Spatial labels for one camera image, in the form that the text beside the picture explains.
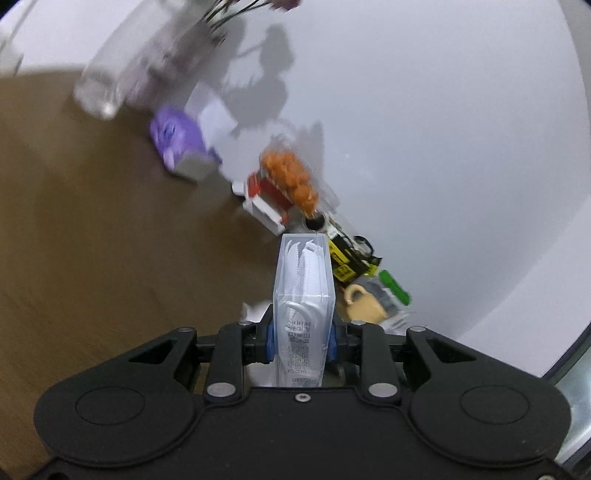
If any clear plastic floss pick box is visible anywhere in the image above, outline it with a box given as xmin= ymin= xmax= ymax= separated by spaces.
xmin=273 ymin=233 xmax=335 ymax=388

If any white tissue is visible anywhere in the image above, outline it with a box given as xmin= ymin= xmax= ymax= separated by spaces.
xmin=239 ymin=300 xmax=271 ymax=325

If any green lidded clear container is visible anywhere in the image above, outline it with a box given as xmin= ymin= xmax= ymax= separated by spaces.
xmin=355 ymin=270 xmax=411 ymax=335

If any beige ceramic mug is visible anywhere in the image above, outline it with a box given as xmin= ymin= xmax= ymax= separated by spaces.
xmin=344 ymin=284 xmax=389 ymax=324

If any yellow black box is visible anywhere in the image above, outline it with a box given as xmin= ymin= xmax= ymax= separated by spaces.
xmin=329 ymin=234 xmax=382 ymax=285

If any white astronaut figurine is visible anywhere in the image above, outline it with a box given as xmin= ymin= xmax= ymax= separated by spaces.
xmin=301 ymin=212 xmax=329 ymax=234

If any red and white boxes stack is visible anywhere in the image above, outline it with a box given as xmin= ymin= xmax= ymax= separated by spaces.
xmin=231 ymin=171 xmax=294 ymax=236

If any clear clamshell with orange snacks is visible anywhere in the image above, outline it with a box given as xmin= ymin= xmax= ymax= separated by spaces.
xmin=259 ymin=136 xmax=339 ymax=219

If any purple tissue pack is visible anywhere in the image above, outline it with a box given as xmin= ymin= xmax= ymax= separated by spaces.
xmin=149 ymin=82 xmax=238 ymax=183

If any grey knitted flower vase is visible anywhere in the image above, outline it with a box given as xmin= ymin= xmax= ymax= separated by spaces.
xmin=125 ymin=17 xmax=223 ymax=110

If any clear large water bottle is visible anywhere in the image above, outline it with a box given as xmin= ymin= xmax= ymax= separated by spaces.
xmin=73 ymin=1 xmax=186 ymax=120

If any dried flowers bouquet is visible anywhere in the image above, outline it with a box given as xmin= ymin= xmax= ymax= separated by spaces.
xmin=202 ymin=0 xmax=301 ymax=29

